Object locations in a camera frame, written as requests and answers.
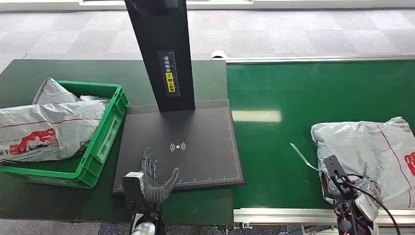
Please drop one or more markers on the green conveyor belt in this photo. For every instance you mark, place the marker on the green conveyor belt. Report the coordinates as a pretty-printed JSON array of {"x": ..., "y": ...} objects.
[{"x": 275, "y": 146}]

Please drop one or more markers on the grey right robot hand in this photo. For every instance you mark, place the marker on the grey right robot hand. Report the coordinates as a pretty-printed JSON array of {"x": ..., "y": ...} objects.
[{"x": 366, "y": 202}]

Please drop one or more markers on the large grey red-printed mailer bag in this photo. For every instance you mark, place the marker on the large grey red-printed mailer bag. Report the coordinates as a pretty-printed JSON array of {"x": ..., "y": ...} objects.
[{"x": 48, "y": 129}]

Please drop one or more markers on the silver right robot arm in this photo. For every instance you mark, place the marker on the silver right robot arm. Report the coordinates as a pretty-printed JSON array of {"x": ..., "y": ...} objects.
[{"x": 351, "y": 223}]

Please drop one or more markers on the black and yellow column sticker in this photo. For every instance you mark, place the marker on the black and yellow column sticker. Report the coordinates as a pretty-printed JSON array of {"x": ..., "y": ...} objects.
[{"x": 171, "y": 81}]

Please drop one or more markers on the small plain grey mailer bag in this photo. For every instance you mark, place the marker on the small plain grey mailer bag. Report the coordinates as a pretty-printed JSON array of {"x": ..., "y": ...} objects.
[{"x": 52, "y": 94}]

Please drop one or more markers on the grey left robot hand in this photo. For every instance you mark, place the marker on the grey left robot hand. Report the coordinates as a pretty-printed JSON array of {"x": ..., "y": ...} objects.
[{"x": 155, "y": 193}]

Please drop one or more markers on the black right wrist camera bracket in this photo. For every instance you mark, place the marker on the black right wrist camera bracket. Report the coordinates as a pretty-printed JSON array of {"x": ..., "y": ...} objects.
[{"x": 337, "y": 175}]

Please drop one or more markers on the green plastic crate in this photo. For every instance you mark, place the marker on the green plastic crate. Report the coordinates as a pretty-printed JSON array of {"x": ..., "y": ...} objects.
[{"x": 97, "y": 152}]

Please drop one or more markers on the black scanner column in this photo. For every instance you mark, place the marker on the black scanner column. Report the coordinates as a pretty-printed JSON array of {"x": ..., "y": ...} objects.
[{"x": 162, "y": 32}]

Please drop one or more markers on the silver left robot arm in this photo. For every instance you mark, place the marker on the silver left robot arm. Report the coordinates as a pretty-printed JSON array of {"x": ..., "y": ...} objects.
[{"x": 144, "y": 227}]

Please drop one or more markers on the grey mailer bag red line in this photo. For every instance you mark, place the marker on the grey mailer bag red line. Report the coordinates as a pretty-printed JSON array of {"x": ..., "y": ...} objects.
[{"x": 363, "y": 146}]

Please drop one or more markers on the white peel-off bag strip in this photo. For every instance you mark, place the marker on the white peel-off bag strip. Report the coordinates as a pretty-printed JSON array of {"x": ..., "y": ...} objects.
[{"x": 303, "y": 158}]

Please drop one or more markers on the black scanner base plate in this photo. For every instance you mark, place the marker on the black scanner base plate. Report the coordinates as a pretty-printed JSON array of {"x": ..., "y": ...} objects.
[{"x": 201, "y": 129}]

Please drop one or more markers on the aluminium conveyor frame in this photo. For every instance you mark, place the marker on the aluminium conveyor frame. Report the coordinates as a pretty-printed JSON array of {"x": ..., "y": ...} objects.
[{"x": 275, "y": 215}]

